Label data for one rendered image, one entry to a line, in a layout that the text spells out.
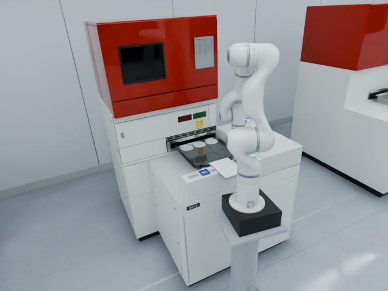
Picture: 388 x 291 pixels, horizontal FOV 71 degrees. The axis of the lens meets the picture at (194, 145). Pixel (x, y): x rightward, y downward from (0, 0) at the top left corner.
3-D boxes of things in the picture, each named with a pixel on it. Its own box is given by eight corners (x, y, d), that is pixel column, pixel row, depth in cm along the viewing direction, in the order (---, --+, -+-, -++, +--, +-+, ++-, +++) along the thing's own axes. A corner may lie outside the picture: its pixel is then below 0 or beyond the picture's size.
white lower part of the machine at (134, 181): (120, 202, 300) (106, 134, 263) (188, 181, 330) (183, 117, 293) (138, 246, 242) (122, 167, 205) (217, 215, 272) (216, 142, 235)
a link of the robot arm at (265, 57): (238, 148, 139) (269, 147, 139) (242, 156, 127) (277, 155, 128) (240, 44, 125) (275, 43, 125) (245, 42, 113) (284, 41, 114)
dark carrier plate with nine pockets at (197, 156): (176, 146, 214) (176, 146, 214) (214, 137, 227) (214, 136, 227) (195, 166, 186) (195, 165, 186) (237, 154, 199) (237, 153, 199)
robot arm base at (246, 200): (270, 211, 138) (273, 180, 131) (234, 215, 137) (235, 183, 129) (257, 191, 156) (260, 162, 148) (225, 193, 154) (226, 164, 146)
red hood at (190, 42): (98, 93, 244) (82, 21, 217) (181, 80, 274) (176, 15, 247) (114, 119, 183) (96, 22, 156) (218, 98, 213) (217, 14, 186)
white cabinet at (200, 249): (159, 237, 250) (148, 160, 213) (246, 204, 285) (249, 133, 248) (187, 295, 198) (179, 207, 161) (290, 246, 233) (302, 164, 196)
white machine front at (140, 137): (122, 165, 207) (112, 116, 189) (215, 141, 237) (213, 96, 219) (122, 167, 205) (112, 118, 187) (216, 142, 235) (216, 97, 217)
